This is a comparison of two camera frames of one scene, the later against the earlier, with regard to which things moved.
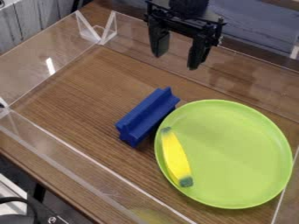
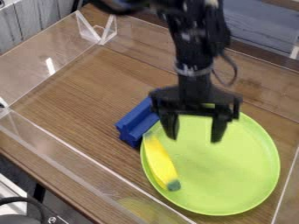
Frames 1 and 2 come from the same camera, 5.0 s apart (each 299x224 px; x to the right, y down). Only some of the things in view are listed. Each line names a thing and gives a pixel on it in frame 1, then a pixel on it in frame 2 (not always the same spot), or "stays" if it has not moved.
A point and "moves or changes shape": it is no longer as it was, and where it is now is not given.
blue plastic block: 141,120 stays
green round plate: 237,150 moves or changes shape
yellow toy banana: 176,157 → 161,163
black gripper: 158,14 → 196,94
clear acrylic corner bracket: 93,32 stays
